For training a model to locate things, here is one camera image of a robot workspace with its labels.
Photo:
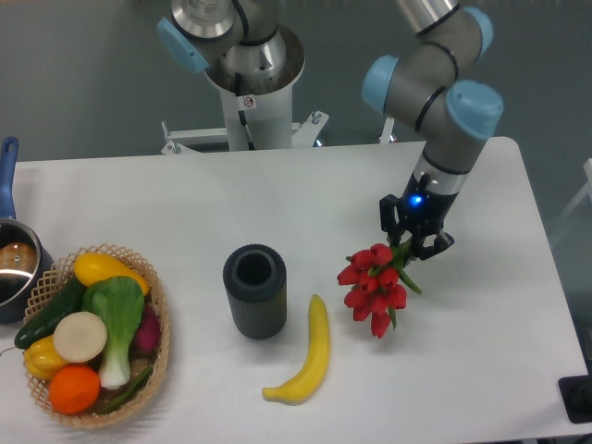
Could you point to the blue saucepan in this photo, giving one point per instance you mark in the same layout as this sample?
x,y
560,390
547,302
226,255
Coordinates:
x,y
23,257

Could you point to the woven wicker basket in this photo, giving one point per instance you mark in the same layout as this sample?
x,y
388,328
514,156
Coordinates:
x,y
49,285

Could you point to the dark grey ribbed vase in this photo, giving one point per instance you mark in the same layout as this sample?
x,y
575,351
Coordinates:
x,y
255,280

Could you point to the green bok choy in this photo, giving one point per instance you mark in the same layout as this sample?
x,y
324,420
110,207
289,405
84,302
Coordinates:
x,y
119,303

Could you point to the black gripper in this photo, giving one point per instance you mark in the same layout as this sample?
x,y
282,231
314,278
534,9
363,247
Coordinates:
x,y
421,210

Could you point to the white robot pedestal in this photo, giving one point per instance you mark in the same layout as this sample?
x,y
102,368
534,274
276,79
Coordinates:
x,y
255,85

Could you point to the black device at edge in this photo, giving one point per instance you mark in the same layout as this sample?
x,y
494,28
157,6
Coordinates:
x,y
576,397

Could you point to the yellow banana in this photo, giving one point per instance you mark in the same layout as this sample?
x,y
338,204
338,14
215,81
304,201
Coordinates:
x,y
303,385

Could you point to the orange fruit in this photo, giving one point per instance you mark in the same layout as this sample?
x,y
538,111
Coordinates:
x,y
74,388

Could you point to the yellow bell pepper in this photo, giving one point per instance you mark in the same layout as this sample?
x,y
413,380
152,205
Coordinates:
x,y
42,360

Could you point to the green cucumber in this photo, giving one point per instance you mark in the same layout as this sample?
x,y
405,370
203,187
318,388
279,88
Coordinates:
x,y
66,302

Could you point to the white round radish slice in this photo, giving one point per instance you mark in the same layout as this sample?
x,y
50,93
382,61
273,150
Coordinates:
x,y
80,337

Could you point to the yellow squash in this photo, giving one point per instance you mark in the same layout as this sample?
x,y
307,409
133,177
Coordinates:
x,y
91,268

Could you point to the red tulip bouquet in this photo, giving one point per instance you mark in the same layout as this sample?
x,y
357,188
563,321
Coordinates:
x,y
378,285

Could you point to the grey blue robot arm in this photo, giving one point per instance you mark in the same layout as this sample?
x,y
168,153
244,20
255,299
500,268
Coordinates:
x,y
425,91

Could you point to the green bean pod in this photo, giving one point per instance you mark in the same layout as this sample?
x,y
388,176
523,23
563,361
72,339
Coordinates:
x,y
128,393

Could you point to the purple sweet potato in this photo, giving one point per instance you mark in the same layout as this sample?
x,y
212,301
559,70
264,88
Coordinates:
x,y
148,334

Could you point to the white frame at right edge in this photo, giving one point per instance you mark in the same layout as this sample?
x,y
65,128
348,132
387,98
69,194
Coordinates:
x,y
567,218

